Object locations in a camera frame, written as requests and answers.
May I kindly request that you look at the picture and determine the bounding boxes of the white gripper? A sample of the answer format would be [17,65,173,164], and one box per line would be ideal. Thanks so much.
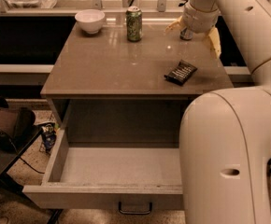
[164,2,221,59]

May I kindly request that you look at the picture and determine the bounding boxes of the dark rxbar chocolate wrapper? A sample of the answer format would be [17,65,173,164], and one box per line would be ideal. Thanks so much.
[164,60,197,86]

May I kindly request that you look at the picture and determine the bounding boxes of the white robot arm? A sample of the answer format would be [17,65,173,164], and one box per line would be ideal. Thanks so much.
[179,0,271,224]

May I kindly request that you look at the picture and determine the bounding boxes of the grey cabinet with glossy top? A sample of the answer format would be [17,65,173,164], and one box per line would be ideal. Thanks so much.
[40,17,235,147]

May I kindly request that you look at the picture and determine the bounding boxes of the open grey top drawer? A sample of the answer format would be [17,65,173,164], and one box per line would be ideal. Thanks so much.
[21,105,185,212]

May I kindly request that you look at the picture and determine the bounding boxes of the silver blue energy drink can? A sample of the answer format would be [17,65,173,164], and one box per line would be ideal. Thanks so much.
[179,28,193,41]

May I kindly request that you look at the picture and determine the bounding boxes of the green soda can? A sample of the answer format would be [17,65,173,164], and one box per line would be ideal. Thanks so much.
[126,6,142,42]

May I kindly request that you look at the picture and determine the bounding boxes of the white ceramic bowl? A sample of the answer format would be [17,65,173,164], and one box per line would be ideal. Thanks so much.
[75,9,106,34]

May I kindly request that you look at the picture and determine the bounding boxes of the dark brown bag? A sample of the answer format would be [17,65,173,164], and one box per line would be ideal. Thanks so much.
[0,96,36,152]

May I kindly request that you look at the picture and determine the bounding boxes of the black side table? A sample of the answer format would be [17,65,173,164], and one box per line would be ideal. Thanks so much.
[0,127,61,224]

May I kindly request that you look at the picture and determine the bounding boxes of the black metal drawer handle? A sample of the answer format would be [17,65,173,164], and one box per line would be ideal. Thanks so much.
[118,202,153,216]

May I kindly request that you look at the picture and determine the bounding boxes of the black cable on floor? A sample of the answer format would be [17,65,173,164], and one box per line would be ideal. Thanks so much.
[10,140,46,175]

